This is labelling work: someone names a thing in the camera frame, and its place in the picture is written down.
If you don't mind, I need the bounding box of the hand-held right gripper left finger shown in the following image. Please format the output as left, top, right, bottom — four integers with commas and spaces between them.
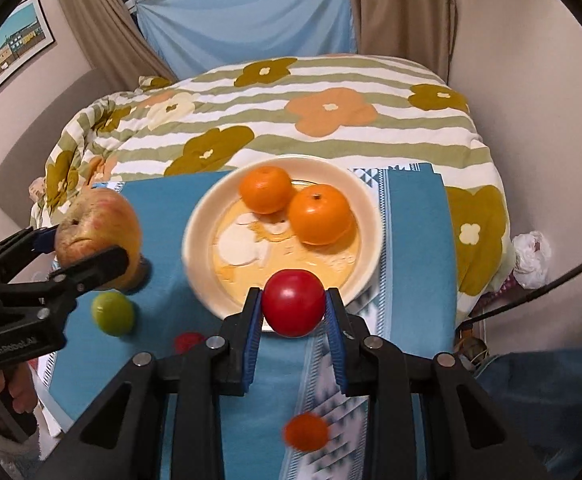
41, 287, 264, 480

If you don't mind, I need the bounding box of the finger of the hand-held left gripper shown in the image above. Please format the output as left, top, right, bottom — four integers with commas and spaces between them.
0, 245, 132, 321
0, 225, 64, 286

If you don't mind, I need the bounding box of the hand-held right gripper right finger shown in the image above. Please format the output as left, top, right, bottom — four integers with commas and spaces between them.
323, 287, 547, 480

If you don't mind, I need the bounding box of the green apple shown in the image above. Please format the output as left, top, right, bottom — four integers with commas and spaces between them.
91, 291, 136, 337

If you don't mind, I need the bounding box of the yellow-red apple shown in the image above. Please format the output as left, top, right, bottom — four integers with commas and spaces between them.
54, 189, 142, 292

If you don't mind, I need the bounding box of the small red tomato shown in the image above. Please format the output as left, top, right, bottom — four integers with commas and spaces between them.
173, 331, 207, 356

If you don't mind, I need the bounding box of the small orange-red tomato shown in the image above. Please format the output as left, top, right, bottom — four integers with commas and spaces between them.
283, 412, 331, 452

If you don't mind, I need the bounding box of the cream bowl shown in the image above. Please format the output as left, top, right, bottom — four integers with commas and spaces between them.
182, 155, 386, 333

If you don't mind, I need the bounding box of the person's left hand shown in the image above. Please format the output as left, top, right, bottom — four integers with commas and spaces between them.
0, 360, 40, 416

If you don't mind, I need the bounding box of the grey headboard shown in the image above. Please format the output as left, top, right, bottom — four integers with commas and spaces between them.
0, 67, 122, 211

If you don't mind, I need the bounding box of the blue patterned cloth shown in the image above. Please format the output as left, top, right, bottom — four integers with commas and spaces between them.
36, 160, 459, 480

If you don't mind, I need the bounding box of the orange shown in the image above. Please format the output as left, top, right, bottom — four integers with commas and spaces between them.
288, 184, 353, 247
239, 166, 294, 216

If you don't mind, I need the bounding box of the floral striped duvet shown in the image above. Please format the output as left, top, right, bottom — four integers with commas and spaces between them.
30, 55, 514, 311

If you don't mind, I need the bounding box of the beige curtain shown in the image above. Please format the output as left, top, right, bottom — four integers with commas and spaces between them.
51, 0, 177, 93
341, 0, 454, 81

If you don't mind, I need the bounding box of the white plastic bag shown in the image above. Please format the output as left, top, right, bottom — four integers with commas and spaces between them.
512, 231, 553, 290

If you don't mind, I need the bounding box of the blue garment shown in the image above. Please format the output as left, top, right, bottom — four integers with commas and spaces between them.
471, 350, 582, 480

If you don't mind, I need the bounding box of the light blue sheet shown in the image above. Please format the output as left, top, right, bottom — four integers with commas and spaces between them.
136, 0, 359, 81

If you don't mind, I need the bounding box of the wall poster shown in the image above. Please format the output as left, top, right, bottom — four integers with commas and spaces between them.
0, 0, 56, 116

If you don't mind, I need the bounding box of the black cable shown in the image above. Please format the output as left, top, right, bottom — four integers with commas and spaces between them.
454, 242, 582, 331

